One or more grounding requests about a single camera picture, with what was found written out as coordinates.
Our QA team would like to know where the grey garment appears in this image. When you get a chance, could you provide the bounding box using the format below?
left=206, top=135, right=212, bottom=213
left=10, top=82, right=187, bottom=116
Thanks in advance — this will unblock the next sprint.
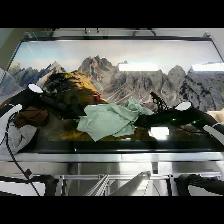
left=0, top=122, right=38, bottom=158

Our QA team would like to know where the brown garment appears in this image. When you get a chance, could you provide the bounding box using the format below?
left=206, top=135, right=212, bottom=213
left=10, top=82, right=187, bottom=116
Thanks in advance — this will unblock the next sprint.
left=13, top=105, right=50, bottom=129

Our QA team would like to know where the silver frame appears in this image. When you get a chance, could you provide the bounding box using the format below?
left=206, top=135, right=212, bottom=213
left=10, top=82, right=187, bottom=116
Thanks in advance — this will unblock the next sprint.
left=0, top=28, right=224, bottom=197

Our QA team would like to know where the pale green shirt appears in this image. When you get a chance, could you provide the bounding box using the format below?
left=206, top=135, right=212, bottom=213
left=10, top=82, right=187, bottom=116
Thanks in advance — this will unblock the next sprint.
left=76, top=97, right=155, bottom=143

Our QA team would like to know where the beige garment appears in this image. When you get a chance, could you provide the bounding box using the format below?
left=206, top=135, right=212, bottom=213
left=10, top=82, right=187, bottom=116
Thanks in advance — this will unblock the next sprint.
left=207, top=108, right=224, bottom=125

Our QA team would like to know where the black cable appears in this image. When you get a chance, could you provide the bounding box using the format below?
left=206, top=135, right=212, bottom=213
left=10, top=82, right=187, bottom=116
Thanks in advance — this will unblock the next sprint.
left=3, top=112, right=42, bottom=197

